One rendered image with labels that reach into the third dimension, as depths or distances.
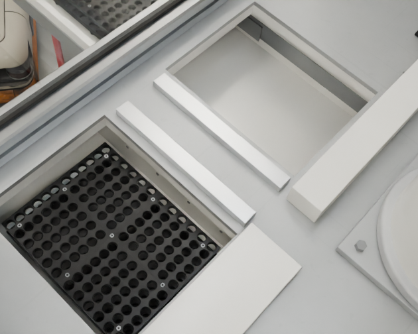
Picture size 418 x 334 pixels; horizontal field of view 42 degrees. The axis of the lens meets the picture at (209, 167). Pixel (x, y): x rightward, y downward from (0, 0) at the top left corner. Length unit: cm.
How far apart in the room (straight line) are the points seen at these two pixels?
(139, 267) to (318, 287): 22
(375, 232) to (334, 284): 9
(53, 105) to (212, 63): 35
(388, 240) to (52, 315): 40
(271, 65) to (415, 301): 49
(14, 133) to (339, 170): 40
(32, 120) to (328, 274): 41
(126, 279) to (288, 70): 48
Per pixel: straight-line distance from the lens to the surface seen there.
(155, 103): 76
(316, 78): 95
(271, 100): 93
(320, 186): 69
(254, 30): 99
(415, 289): 69
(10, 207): 83
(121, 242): 72
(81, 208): 74
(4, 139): 70
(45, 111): 71
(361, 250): 69
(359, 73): 86
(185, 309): 63
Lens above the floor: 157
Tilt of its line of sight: 61 degrees down
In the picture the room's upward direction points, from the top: 12 degrees clockwise
